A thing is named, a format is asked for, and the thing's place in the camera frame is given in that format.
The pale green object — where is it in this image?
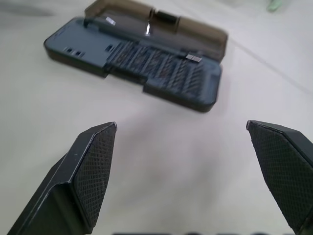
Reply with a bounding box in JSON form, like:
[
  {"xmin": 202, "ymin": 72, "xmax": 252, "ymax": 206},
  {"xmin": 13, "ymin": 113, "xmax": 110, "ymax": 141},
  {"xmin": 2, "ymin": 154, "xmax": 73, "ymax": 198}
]
[{"xmin": 266, "ymin": 0, "xmax": 284, "ymax": 12}]

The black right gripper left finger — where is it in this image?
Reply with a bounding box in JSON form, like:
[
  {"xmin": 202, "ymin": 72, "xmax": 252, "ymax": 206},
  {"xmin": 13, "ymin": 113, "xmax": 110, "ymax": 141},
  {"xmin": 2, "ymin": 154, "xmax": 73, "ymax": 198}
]
[{"xmin": 7, "ymin": 121, "xmax": 117, "ymax": 235}]

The dark screwdriver bit case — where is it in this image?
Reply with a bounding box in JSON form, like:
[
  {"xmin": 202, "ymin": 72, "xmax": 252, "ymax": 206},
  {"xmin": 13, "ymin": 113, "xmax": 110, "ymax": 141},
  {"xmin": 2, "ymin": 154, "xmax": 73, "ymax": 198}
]
[{"xmin": 43, "ymin": 0, "xmax": 229, "ymax": 114}]

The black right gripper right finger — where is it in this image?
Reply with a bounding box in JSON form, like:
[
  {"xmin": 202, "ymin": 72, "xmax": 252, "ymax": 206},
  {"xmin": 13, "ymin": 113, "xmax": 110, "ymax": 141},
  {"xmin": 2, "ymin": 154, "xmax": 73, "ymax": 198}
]
[{"xmin": 246, "ymin": 119, "xmax": 313, "ymax": 235}]

